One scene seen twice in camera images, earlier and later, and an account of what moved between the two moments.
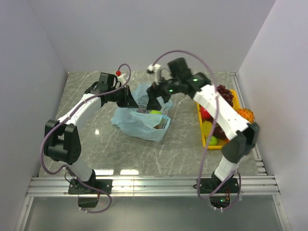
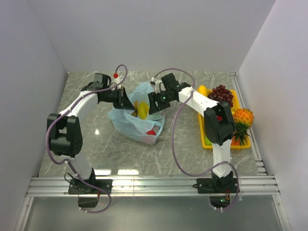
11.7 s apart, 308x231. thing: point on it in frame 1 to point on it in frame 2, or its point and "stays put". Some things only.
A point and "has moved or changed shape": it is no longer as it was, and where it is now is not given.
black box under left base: [87, 202] stays put
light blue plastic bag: [149, 125] has moved or changed shape
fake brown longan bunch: [159, 126] to [134, 113]
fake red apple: [205, 115] has moved or changed shape
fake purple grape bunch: [226, 93] stays put
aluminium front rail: [152, 185] stays put
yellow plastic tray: [236, 105] stays put
